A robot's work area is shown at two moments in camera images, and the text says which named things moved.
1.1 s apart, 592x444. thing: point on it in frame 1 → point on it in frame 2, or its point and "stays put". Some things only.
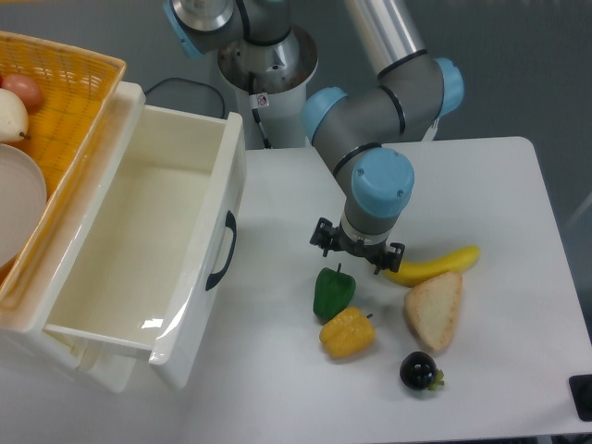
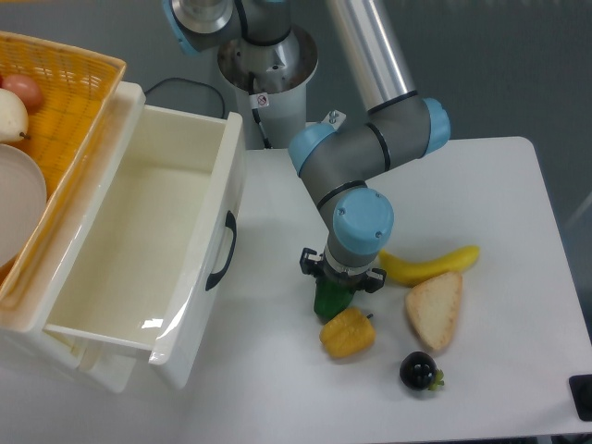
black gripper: [379, 255] → [356, 281]
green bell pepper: [333, 292] stays put
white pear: [14, 119] stays put
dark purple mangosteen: [418, 370] stays put
